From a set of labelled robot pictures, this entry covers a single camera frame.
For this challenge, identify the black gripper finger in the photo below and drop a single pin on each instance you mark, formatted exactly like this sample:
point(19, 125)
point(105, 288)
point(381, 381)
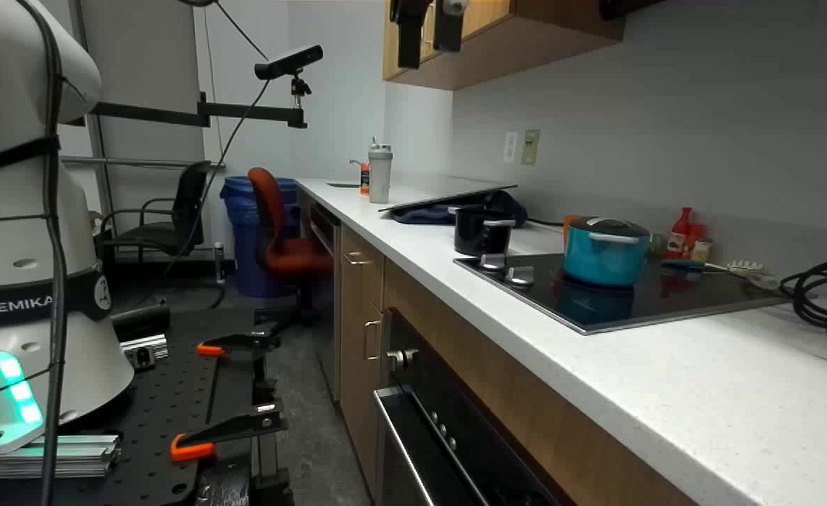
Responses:
point(413, 28)
point(452, 26)

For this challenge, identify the dark glass pot lid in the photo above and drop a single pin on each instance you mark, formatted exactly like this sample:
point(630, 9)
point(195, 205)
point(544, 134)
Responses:
point(613, 231)

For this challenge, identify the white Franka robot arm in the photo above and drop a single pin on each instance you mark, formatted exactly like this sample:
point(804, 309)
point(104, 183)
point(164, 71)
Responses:
point(21, 283)

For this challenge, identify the teal blue pot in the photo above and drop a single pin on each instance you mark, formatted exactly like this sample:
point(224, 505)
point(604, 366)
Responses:
point(606, 266)

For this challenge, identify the wooden upper cabinet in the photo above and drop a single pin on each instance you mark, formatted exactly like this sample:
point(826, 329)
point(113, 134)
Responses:
point(507, 42)

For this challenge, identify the silver tumbler bottle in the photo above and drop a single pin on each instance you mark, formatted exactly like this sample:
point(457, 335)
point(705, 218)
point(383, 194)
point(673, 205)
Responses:
point(381, 173)

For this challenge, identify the small orange container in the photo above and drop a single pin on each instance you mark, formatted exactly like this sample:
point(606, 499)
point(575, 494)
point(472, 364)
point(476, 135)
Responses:
point(364, 179)

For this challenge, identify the black mug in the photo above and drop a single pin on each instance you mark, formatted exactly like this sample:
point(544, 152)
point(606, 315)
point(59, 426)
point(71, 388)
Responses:
point(468, 231)

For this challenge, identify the small black cup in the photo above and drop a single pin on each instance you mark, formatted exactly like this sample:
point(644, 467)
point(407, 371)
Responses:
point(496, 238)

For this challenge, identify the orange plastic cup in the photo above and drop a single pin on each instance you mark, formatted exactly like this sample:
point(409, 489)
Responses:
point(569, 227)

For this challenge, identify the silver cooktop knob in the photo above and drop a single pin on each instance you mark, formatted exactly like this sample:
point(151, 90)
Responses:
point(495, 262)
point(518, 277)

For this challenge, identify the red office chair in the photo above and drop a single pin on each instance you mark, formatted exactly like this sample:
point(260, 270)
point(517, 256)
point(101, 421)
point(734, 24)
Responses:
point(277, 242)

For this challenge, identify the blue trash bin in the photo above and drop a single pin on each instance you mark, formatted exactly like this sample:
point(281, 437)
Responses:
point(240, 242)

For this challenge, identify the black office chair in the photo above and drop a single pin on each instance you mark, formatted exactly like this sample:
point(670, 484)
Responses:
point(175, 227)

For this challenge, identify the red bottle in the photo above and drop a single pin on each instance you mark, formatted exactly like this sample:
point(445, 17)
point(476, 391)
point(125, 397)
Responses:
point(686, 229)

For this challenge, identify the silver oven knob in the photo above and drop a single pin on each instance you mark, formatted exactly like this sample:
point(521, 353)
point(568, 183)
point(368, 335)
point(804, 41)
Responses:
point(400, 359)

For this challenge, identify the black glass cooktop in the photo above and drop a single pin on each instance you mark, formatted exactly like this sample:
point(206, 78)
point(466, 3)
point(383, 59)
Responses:
point(656, 295)

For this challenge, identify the wooden lower cabinets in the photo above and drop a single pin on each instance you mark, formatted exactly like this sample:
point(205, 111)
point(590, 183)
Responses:
point(528, 404)

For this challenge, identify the black oven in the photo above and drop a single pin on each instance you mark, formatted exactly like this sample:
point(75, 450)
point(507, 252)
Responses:
point(452, 439)

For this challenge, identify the black perforated robot table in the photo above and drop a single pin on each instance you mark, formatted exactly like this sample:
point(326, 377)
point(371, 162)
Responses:
point(164, 404)

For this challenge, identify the aluminium extrusion bar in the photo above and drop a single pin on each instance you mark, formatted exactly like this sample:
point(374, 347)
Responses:
point(50, 456)

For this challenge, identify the black camera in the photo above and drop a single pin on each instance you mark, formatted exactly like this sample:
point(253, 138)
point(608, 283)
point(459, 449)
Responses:
point(289, 62)

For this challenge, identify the white wall outlet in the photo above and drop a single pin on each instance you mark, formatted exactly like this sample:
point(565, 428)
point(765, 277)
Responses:
point(510, 146)

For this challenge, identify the beige wall switch plate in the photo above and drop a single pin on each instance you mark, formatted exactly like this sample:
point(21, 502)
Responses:
point(530, 146)

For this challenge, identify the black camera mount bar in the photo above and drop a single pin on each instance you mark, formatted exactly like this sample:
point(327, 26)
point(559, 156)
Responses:
point(198, 111)

